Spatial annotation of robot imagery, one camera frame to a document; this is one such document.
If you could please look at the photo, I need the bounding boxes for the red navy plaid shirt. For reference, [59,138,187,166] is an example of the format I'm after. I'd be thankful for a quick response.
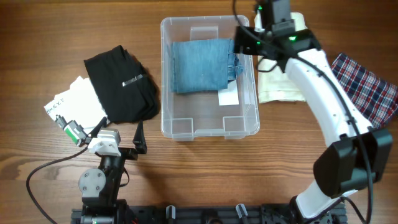
[331,53,397,128]

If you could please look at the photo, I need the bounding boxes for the clear plastic storage bin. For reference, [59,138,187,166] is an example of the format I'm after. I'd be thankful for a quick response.
[160,15,260,141]

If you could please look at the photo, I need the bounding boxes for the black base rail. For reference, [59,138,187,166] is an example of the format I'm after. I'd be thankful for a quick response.
[71,203,348,224]

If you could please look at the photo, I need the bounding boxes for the white printed t-shirt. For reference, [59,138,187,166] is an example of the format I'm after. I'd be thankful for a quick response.
[44,77,108,133]

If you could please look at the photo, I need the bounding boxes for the white label in bin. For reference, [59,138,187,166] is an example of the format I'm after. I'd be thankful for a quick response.
[218,80,239,106]

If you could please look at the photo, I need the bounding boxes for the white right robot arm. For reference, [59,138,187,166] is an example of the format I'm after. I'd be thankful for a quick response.
[234,26,393,223]

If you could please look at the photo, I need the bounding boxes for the black garment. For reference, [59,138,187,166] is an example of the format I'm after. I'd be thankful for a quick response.
[84,45,160,123]

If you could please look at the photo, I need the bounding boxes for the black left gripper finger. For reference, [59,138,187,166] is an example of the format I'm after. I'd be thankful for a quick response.
[90,117,108,138]
[132,120,147,149]

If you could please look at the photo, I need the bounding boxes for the blue denim jeans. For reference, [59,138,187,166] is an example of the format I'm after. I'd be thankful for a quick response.
[171,39,244,94]

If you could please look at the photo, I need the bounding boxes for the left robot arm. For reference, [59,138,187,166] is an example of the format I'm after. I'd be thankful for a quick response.
[71,120,147,224]

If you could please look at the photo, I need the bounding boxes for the folded cream cloth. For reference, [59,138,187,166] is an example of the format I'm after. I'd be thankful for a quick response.
[254,11,308,104]

